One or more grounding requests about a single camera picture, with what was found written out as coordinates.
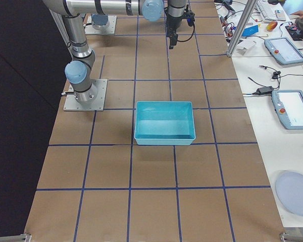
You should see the blue card box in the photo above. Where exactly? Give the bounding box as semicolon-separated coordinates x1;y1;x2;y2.
241;25;259;37

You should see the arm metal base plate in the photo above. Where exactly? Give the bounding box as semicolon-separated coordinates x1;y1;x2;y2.
84;14;117;35
63;79;108;111

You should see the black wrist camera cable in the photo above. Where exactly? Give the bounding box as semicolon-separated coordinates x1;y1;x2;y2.
178;5;196;42

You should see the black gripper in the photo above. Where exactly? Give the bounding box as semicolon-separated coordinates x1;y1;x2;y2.
166;15;182;49

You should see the far teach pendant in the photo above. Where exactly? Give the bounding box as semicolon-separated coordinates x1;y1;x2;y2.
264;37;303;65

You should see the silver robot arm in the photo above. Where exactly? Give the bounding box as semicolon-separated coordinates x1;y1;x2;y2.
43;1;164;103
165;0;186;49

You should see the white keyboard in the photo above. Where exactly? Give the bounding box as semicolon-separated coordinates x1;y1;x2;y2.
256;1;286;22

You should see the white paper box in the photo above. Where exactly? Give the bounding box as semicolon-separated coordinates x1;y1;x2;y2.
236;40;256;55

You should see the teach pendant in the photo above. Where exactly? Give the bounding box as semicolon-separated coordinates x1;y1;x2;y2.
264;37;303;65
271;90;303;130

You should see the near teach pendant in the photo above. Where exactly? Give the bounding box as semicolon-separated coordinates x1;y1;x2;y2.
271;90;303;130

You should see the light blue plastic bin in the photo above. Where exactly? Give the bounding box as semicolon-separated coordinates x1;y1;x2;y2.
134;101;196;146

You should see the aluminium frame post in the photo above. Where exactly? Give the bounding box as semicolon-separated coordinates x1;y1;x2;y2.
226;0;257;57

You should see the black power adapter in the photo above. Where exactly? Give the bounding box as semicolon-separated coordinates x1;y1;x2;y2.
252;86;274;96

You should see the light blue round plate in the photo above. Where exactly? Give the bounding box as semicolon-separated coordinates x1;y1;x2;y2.
275;171;303;216

